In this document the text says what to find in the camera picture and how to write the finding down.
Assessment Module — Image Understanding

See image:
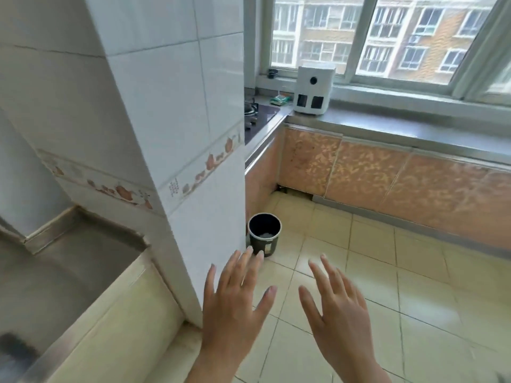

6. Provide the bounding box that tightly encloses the black gas stove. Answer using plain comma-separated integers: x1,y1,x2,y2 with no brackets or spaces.
244,97,281,145

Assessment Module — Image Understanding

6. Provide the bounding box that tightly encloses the black trash bin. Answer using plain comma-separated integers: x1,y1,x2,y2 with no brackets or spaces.
248,213,283,258

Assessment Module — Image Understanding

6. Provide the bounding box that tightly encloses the person's right hand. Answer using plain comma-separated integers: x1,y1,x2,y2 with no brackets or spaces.
298,254,381,372

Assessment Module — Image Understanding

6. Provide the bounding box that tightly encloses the person's left hand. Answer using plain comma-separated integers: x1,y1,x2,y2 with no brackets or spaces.
201,246,278,355

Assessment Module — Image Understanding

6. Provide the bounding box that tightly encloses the white air fryer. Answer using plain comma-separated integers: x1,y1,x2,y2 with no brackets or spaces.
294,65,337,115

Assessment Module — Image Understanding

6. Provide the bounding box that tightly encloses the person's left forearm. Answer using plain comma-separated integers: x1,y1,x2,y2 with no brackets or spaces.
187,348,249,383

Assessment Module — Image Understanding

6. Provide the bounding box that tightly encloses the grey framed window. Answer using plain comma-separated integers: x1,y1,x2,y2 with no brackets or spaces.
255,0,511,106

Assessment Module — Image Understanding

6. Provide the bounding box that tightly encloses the person's right forearm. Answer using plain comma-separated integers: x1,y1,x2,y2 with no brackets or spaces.
347,363,395,383

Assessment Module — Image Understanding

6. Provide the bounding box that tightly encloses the orange patterned cabinet side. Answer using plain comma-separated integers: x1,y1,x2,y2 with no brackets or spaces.
244,127,285,226

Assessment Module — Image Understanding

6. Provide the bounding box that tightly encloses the orange patterned cabinet door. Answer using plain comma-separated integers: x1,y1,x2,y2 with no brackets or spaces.
324,139,413,220
458,170,511,247
378,153,492,238
279,126,344,198

